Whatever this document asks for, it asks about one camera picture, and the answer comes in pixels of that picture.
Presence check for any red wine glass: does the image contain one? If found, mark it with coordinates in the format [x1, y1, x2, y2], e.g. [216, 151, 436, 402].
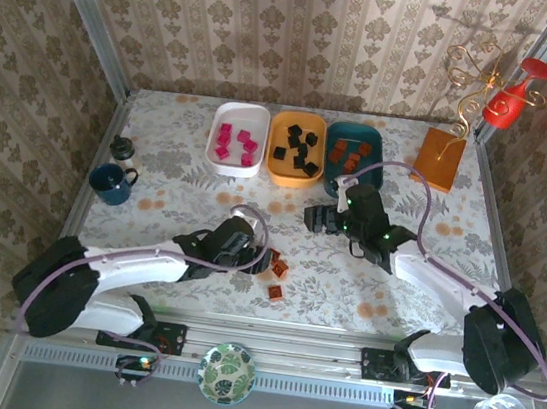
[480, 51, 547, 134]

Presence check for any orange plastic container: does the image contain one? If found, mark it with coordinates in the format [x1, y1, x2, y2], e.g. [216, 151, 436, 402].
[261, 107, 332, 194]

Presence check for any aluminium frame side rail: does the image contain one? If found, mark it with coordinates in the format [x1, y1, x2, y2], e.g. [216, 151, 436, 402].
[0, 79, 136, 409]
[442, 139, 547, 409]

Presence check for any small controller board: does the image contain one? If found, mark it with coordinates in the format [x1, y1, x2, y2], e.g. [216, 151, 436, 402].
[113, 352, 158, 385]
[390, 389, 434, 409]

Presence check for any leaf pattern bowl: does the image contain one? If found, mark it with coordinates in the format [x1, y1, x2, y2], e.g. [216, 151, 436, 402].
[193, 338, 261, 409]

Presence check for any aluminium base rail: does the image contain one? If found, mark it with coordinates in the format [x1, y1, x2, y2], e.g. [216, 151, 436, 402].
[152, 305, 408, 387]

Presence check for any floral tablecloth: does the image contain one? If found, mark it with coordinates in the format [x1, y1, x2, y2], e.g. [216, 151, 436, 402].
[62, 78, 526, 352]

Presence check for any gold wire stand wooden base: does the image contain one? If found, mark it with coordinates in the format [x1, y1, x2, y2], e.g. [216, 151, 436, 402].
[407, 35, 547, 205]

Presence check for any white plastic container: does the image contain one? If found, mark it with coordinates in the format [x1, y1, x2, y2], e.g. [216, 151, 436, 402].
[202, 99, 273, 181]

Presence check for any small black and white bottle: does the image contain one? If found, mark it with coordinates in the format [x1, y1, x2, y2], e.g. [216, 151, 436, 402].
[105, 134, 148, 178]

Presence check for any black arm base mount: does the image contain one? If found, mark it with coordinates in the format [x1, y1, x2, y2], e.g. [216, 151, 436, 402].
[96, 311, 188, 358]
[358, 345, 454, 391]

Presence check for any teal plastic container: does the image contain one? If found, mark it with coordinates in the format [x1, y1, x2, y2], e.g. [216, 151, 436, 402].
[317, 119, 391, 204]

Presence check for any aluminium frame post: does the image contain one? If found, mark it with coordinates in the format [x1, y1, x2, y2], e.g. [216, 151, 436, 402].
[475, 0, 547, 154]
[24, 0, 143, 102]

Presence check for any grey slotted cable duct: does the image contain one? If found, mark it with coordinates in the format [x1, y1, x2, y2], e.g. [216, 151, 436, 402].
[20, 335, 496, 409]

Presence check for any dark blue mug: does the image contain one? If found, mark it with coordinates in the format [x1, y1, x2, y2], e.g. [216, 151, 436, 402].
[85, 159, 141, 210]

